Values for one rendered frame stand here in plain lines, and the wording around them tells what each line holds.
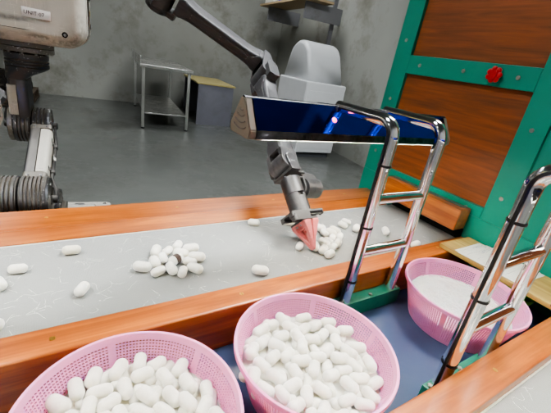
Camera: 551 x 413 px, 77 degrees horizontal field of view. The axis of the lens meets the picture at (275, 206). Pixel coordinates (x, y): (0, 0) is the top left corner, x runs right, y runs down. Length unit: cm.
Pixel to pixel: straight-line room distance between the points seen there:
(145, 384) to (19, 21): 94
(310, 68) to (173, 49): 337
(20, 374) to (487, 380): 69
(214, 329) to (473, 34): 110
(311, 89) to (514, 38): 370
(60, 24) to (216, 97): 502
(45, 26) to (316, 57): 407
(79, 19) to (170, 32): 631
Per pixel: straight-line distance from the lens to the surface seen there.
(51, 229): 91
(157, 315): 63
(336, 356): 64
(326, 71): 499
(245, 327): 64
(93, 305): 70
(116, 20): 738
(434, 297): 92
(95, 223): 92
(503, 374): 74
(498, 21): 128
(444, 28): 136
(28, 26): 118
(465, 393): 66
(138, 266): 76
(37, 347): 61
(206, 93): 604
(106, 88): 744
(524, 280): 74
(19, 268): 80
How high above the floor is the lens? 118
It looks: 22 degrees down
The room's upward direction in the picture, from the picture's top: 10 degrees clockwise
